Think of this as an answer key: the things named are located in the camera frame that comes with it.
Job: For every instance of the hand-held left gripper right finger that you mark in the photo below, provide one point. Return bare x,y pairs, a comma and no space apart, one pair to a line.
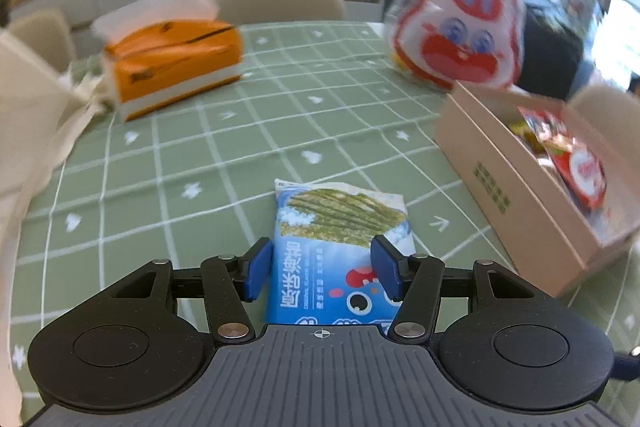
387,267

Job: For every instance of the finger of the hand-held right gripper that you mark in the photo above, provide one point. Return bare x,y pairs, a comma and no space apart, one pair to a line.
627,367

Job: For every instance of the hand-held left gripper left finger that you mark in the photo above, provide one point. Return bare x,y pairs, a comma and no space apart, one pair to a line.
257,269

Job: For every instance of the blue seaweed snack packet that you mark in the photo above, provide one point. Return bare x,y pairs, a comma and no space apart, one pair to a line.
320,227

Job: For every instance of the pink cardboard box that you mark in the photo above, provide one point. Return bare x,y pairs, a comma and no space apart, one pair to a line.
500,207

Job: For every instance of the red snack packet white label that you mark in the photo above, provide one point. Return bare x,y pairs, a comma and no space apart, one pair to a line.
580,172

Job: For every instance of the green checked tablecloth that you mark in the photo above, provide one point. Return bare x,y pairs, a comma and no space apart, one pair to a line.
200,167

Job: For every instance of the orange tissue box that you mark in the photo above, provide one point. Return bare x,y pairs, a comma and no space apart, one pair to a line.
170,72

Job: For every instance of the red and white rabbit bag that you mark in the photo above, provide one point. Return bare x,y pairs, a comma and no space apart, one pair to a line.
460,32

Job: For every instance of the black display cabinet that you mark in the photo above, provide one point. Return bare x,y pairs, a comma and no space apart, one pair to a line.
550,57

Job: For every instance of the cream cloth bag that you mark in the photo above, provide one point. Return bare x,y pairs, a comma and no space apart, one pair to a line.
25,132

